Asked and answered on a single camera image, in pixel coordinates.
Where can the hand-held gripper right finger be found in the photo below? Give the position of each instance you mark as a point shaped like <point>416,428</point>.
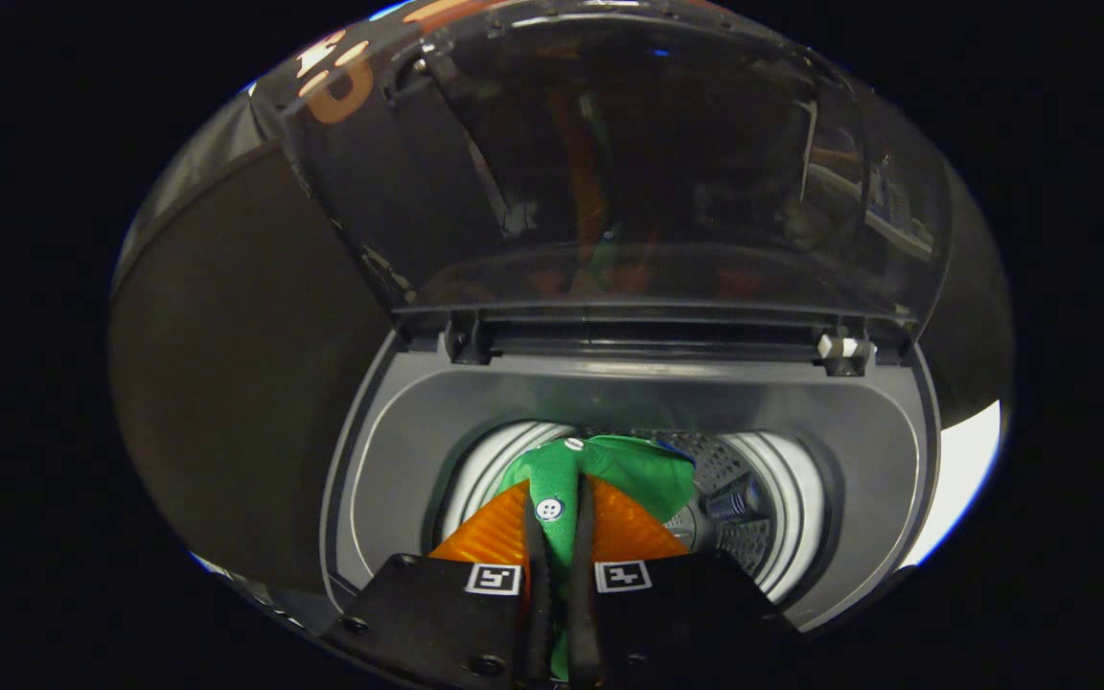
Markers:
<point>583,594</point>

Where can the dark washing machine lid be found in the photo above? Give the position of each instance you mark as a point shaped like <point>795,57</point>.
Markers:
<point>629,172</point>

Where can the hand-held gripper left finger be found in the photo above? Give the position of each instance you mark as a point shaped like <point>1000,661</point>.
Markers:
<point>535,585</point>

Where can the white sheet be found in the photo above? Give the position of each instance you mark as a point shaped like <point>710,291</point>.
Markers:
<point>959,479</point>

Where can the green polo shirt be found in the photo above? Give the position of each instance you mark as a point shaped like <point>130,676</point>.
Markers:
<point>629,465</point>

